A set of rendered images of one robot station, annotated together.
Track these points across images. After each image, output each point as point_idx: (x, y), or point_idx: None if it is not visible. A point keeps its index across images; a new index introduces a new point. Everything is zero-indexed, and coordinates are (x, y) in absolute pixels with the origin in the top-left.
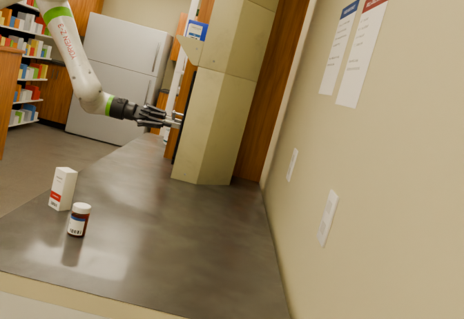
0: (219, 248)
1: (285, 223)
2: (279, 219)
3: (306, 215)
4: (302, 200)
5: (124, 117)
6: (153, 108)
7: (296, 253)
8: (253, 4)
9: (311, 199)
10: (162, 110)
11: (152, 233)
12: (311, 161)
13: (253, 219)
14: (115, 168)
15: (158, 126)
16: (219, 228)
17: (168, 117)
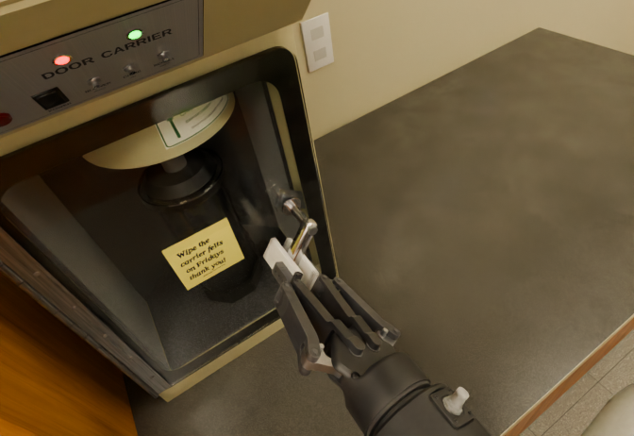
0: (492, 95)
1: (379, 80)
2: (342, 109)
3: (454, 8)
4: (423, 17)
5: None
6: (308, 321)
7: (453, 44)
8: None
9: None
10: (290, 293)
11: (563, 124)
12: None
13: (358, 133)
14: (470, 360)
15: (339, 289)
16: (445, 123)
17: (296, 266)
